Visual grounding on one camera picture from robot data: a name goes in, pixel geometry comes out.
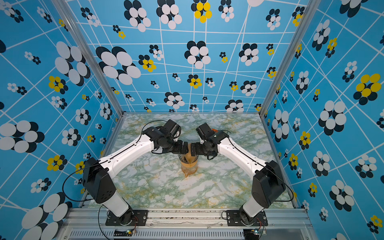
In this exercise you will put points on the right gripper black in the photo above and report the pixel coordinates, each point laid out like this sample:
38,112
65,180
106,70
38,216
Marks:
197,145

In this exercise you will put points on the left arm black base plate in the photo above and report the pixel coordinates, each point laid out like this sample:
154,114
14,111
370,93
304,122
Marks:
131,218

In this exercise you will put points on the brown paper coffee filter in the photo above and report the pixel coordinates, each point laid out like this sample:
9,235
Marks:
188,159

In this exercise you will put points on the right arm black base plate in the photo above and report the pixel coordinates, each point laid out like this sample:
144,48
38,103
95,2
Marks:
237,218

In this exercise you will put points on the aluminium corner post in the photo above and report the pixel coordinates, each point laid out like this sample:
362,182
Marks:
78,36
310,11

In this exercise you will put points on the left aluminium corner post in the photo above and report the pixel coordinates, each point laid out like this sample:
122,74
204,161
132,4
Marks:
78,36

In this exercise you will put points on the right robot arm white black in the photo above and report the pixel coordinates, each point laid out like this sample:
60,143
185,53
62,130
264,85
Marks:
267,178

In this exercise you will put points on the grey ribbed glass dripper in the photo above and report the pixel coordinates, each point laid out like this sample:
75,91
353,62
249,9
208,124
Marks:
180,157

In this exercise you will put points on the orange glass coffee carafe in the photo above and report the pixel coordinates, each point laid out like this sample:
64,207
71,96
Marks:
189,168

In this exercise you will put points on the right aluminium corner post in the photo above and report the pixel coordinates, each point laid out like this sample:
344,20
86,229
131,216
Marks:
310,11

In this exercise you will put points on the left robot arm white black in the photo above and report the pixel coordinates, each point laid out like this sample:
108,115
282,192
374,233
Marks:
98,174

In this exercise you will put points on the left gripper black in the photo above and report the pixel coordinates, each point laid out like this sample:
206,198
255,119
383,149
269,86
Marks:
180,149

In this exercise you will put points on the aluminium front rail frame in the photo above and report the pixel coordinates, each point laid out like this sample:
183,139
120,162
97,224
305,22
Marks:
188,224

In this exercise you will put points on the small green circuit board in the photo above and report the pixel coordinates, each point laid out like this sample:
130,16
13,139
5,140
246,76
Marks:
123,233

